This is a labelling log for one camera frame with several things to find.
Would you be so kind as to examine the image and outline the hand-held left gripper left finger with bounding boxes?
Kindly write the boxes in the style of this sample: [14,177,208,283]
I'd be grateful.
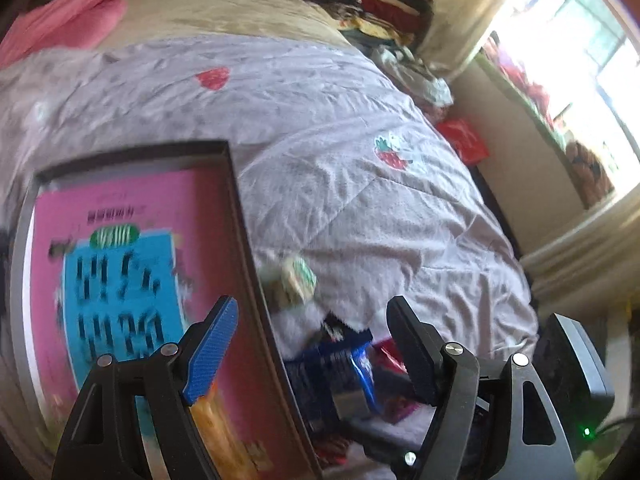
[50,296,240,480]

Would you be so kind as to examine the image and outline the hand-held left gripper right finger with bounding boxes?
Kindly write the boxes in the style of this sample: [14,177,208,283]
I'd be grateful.
[386,296,578,480]

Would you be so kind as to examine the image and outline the red swirl candy packet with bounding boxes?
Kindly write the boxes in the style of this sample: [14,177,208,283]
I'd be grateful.
[372,337,408,376]

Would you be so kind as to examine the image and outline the magenta snack packet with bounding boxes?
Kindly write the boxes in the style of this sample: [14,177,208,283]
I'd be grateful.
[385,400,426,423]

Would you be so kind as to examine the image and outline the dark blue snack packet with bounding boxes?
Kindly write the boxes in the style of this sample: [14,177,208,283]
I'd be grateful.
[285,312,381,421]

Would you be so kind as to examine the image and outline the green white candy packet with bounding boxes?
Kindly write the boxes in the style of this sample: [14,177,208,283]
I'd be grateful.
[260,255,318,308]

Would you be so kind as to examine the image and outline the shallow grey box pink print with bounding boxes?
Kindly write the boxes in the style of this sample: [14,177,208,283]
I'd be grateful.
[10,140,323,480]

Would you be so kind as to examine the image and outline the brown plush toy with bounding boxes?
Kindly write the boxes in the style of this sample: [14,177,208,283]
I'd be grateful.
[567,140,616,206]

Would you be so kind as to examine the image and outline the red plastic bag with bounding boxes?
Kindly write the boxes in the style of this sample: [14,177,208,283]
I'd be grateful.
[435,117,491,165]

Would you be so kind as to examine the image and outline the lilac printed duvet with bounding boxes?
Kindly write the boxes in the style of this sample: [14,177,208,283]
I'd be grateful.
[0,35,541,480]

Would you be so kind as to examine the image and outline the white plastic bag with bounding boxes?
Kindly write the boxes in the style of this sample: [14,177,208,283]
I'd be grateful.
[375,45,453,108]

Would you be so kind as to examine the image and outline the clothes on window sill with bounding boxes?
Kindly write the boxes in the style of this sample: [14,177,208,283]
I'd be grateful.
[480,32,566,131]

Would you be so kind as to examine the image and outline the cream curtain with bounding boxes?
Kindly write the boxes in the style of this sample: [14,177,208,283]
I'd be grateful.
[417,0,521,81]

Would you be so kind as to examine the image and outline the beige bedsheet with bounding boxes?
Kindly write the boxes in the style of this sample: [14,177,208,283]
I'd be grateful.
[115,0,351,51]

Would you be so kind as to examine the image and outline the pile of folded clothes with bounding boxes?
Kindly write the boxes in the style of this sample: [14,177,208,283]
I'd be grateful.
[290,0,433,46]

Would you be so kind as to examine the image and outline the window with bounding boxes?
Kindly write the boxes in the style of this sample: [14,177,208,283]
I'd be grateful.
[490,0,640,126]

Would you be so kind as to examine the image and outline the pink quilt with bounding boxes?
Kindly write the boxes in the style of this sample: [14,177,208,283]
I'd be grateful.
[0,0,128,68]

